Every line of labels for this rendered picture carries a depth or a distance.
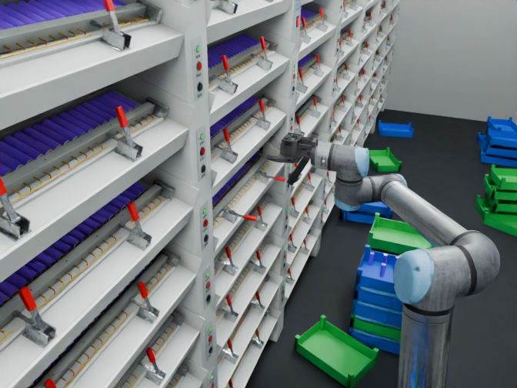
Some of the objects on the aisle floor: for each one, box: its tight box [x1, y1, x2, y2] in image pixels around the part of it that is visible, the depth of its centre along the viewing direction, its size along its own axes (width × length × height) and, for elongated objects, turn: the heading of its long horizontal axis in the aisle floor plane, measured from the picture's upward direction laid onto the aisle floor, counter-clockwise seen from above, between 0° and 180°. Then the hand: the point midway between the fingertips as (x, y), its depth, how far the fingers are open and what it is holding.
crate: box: [294, 315, 379, 388], centre depth 209 cm, size 30×20×8 cm
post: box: [309, 0, 343, 257], centre depth 242 cm, size 20×9×170 cm, turn 68°
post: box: [112, 0, 218, 388], centre depth 126 cm, size 20×9×170 cm, turn 68°
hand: (260, 152), depth 167 cm, fingers open, 3 cm apart
